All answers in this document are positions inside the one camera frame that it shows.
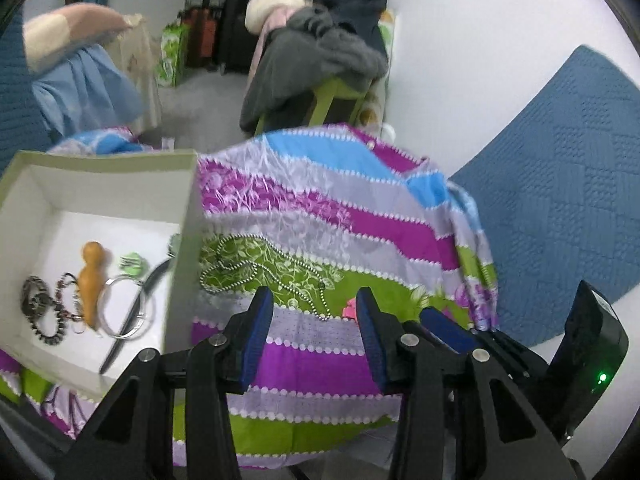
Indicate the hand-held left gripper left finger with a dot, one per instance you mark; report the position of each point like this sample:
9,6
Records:
257,340

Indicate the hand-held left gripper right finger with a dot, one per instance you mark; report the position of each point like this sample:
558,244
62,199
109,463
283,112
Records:
372,345

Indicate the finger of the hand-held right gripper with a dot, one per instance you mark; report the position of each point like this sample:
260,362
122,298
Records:
447,330

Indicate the green hair clip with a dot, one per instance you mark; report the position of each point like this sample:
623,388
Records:
132,263

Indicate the silver bangle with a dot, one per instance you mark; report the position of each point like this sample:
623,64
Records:
120,280

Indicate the orange wooden peg figure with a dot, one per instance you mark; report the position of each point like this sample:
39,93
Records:
91,285

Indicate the grey-green cardboard box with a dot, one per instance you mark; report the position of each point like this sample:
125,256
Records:
100,185

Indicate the colourful printed blanket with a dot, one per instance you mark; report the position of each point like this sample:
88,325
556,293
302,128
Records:
310,360

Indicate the blue quilted cover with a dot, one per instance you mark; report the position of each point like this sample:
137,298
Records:
15,110
560,185

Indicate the green chair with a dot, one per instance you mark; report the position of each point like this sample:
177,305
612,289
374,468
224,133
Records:
330,100

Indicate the floral folded mat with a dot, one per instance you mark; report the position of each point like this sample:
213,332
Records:
381,80

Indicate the grey fleece garment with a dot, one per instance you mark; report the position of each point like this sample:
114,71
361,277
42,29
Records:
310,55

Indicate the cream tote bag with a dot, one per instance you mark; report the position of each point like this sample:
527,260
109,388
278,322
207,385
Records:
140,75

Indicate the green shopping bag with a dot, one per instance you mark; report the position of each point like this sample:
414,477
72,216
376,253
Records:
172,55

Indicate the light blue cloth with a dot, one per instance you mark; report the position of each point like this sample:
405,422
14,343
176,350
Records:
85,90

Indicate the pink garment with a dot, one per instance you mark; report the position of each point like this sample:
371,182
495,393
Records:
267,35

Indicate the orange suitcase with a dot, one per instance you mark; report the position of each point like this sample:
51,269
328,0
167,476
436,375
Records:
200,37

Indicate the black suitcase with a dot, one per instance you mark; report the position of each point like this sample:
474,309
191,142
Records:
237,30

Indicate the cream fluffy garment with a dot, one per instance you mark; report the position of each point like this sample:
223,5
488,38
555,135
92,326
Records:
272,2

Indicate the pink beige pillow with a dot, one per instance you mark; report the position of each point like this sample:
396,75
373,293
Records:
65,30

